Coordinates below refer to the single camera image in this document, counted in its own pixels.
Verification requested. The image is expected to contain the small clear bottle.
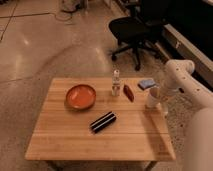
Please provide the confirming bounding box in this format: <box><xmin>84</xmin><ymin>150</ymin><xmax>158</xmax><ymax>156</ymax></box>
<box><xmin>112</xmin><ymin>70</ymin><xmax>120</xmax><ymax>96</ymax></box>

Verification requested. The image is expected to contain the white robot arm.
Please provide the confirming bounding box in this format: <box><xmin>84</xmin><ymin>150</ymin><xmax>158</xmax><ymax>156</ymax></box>
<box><xmin>159</xmin><ymin>59</ymin><xmax>213</xmax><ymax>171</ymax></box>

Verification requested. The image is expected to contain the wooden table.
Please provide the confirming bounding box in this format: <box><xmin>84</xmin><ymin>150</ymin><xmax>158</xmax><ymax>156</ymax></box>
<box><xmin>25</xmin><ymin>78</ymin><xmax>176</xmax><ymax>165</ymax></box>

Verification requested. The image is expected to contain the black white striped box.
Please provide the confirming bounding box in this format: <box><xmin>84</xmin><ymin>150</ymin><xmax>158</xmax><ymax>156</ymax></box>
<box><xmin>90</xmin><ymin>111</ymin><xmax>116</xmax><ymax>133</ymax></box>

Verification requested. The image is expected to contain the white ceramic cup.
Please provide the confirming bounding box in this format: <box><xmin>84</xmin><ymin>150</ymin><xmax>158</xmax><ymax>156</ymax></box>
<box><xmin>145</xmin><ymin>87</ymin><xmax>159</xmax><ymax>108</ymax></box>

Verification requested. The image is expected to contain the black office chair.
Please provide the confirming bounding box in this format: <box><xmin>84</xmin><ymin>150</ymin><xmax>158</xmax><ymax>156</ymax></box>
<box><xmin>108</xmin><ymin>0</ymin><xmax>171</xmax><ymax>71</ymax></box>

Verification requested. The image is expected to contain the orange ceramic bowl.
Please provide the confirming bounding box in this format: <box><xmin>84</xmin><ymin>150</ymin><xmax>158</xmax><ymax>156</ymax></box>
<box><xmin>65</xmin><ymin>84</ymin><xmax>96</xmax><ymax>110</ymax></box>

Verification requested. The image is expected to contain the blue sponge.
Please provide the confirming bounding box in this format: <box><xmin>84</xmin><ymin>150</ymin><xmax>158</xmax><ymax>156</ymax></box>
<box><xmin>138</xmin><ymin>79</ymin><xmax>156</xmax><ymax>90</ymax></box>

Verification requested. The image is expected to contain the dark red oval object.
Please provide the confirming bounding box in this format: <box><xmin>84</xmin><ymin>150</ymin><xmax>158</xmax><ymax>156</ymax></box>
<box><xmin>123</xmin><ymin>85</ymin><xmax>134</xmax><ymax>102</ymax></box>

